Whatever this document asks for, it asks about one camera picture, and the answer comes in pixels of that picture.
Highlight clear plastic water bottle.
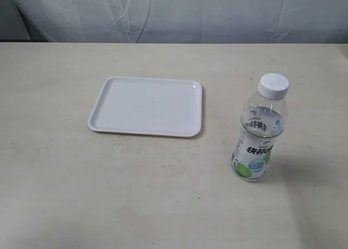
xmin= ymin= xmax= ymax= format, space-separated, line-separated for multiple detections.
xmin=231 ymin=73 xmax=289 ymax=182

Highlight white plastic tray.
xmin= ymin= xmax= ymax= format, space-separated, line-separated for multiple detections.
xmin=88 ymin=77 xmax=203 ymax=138

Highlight white backdrop curtain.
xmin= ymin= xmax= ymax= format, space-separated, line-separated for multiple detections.
xmin=9 ymin=0 xmax=347 ymax=43

